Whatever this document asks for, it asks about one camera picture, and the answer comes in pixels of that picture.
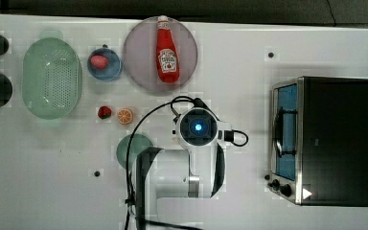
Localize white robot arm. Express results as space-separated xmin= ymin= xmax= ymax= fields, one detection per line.
xmin=132 ymin=107 xmax=233 ymax=230

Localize black toaster oven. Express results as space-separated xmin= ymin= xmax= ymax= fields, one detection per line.
xmin=265 ymin=77 xmax=368 ymax=207

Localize red ketchup bottle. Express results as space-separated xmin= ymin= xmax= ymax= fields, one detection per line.
xmin=156 ymin=15 xmax=180 ymax=83

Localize teal green cup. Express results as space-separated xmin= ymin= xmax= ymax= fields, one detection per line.
xmin=116 ymin=134 xmax=153 ymax=168

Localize orange slice toy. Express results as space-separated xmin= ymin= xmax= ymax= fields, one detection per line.
xmin=117 ymin=108 xmax=133 ymax=125

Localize red toy strawberry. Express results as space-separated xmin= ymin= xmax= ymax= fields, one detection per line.
xmin=98 ymin=106 xmax=112 ymax=120

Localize pink round plate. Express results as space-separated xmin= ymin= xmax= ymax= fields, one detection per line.
xmin=123 ymin=16 xmax=198 ymax=93

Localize small blue bowl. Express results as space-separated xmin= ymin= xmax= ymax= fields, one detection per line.
xmin=87 ymin=47 xmax=123 ymax=81

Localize pink toy fruit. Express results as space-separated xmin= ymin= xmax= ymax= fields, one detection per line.
xmin=90 ymin=55 xmax=109 ymax=69

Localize green perforated colander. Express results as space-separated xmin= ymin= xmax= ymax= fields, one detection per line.
xmin=21 ymin=31 xmax=82 ymax=120

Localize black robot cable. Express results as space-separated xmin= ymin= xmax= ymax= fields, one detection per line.
xmin=124 ymin=95 xmax=205 ymax=230

